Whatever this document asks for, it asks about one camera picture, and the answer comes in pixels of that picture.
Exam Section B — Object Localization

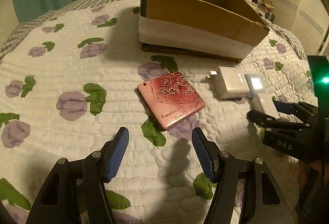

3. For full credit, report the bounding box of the pink rose tin case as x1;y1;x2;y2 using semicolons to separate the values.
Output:
137;71;205;130

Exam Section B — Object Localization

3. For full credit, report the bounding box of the white louvered wardrobe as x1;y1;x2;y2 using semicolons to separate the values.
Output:
272;0;328;55

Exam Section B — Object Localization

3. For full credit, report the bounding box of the white square charger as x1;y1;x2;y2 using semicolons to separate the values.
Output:
206;66;249;100

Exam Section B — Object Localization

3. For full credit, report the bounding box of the white floral quilt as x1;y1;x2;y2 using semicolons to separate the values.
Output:
0;0;320;224

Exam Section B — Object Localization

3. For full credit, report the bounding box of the white dressing table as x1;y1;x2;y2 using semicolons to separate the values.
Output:
245;0;275;23

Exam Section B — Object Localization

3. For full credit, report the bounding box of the light blue earbud case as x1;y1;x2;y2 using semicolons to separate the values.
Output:
245;73;266;99

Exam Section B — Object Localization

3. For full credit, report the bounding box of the white plug adapter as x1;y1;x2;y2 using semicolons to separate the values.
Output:
251;93;279;119

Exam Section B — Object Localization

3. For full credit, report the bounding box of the brown cardboard box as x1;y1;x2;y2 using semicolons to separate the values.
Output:
139;0;269;63

